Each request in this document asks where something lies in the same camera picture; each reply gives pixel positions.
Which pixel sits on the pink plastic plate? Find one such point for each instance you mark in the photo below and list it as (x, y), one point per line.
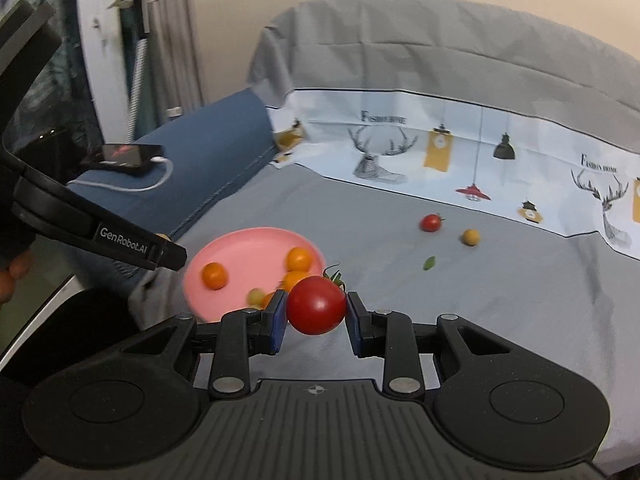
(240, 250)

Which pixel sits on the person's left hand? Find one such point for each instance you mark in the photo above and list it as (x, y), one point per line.
(12, 275)

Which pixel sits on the brown longan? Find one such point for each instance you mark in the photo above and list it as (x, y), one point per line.
(470, 237)

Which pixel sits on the red cherry tomato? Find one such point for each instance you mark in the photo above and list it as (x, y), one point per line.
(431, 222)
(315, 307)

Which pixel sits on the grey curtain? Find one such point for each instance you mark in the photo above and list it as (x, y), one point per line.
(175, 50)

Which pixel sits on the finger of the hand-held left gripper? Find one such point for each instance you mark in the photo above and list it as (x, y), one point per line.
(170, 255)

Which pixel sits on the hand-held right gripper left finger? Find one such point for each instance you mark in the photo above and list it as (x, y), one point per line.
(279, 325)

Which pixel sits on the blue denim cushion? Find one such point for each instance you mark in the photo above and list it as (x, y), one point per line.
(220, 140)

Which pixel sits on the white curtain clip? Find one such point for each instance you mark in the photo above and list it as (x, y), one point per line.
(174, 112)

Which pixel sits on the yellow small fruit cluster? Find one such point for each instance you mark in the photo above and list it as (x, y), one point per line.
(256, 296)

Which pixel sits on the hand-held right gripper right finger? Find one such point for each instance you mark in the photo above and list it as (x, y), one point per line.
(354, 327)

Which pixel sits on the small green leaf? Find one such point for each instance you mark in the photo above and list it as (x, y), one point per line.
(429, 263)

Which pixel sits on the white door frame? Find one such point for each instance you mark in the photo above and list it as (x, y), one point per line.
(107, 60)

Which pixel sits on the hanging checked clothes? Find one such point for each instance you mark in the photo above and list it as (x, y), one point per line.
(70, 75)

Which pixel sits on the grey printed bed sheet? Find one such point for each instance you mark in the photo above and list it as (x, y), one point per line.
(500, 280)

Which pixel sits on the small tangerine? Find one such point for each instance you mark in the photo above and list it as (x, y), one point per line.
(292, 281)
(299, 259)
(269, 300)
(215, 276)

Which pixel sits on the black smartphone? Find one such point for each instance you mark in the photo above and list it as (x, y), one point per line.
(125, 152)

